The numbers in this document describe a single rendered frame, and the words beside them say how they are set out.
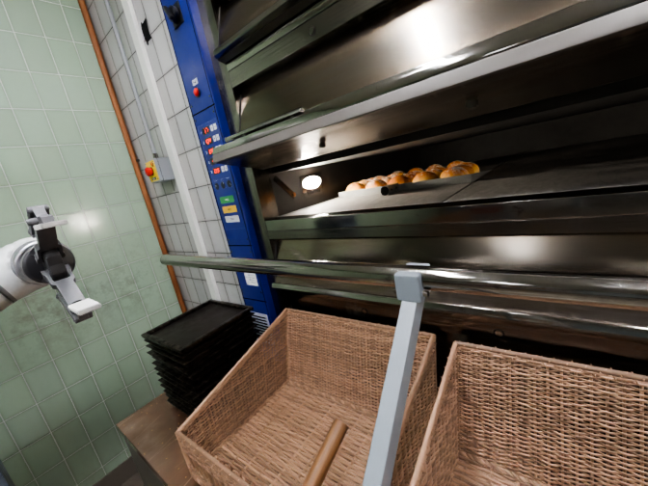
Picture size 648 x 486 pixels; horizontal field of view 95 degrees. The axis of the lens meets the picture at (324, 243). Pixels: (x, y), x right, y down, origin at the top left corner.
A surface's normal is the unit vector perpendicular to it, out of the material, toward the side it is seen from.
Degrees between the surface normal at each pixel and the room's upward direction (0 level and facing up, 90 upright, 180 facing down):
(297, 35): 90
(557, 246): 70
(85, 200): 90
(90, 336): 90
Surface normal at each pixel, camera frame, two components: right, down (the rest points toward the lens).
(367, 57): -0.63, -0.04
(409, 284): -0.60, 0.30
